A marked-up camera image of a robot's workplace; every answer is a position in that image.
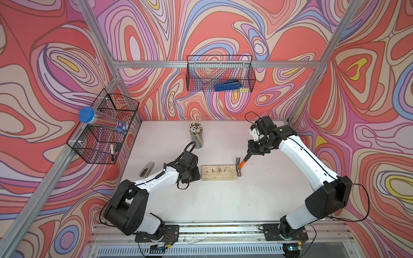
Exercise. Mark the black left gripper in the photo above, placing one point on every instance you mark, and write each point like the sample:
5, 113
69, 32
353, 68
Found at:
197, 176

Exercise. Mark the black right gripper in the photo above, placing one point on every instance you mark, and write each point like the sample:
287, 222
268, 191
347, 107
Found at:
253, 150

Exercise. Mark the wooden block with nails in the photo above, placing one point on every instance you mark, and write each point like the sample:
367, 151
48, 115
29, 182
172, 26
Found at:
219, 173

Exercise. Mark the claw hammer orange black handle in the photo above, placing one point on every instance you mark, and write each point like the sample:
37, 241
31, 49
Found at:
240, 163

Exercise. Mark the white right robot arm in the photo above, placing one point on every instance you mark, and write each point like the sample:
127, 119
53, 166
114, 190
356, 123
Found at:
330, 191

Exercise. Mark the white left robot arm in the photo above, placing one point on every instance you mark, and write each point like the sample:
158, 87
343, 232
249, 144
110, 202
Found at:
126, 210

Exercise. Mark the grey stapler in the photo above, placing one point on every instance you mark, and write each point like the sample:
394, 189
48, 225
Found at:
146, 171

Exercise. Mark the cup of coloured pencils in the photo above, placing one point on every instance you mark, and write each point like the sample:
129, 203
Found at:
196, 131

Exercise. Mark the blue tool in basket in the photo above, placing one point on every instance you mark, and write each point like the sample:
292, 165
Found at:
228, 85

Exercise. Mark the clear tube with blue cap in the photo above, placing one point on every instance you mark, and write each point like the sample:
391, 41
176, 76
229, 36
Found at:
97, 118

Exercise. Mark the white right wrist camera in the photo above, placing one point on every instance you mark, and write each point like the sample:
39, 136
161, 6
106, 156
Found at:
254, 132

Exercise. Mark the black wire basket back wall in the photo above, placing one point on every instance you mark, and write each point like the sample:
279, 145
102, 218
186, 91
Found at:
205, 71

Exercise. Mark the black wire basket wall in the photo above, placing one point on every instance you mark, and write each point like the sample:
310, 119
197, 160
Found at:
205, 71
92, 143

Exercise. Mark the black wire basket left wall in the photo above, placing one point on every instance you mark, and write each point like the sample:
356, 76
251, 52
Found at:
92, 143

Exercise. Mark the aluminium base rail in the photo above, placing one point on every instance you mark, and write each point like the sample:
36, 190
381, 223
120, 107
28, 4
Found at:
325, 239

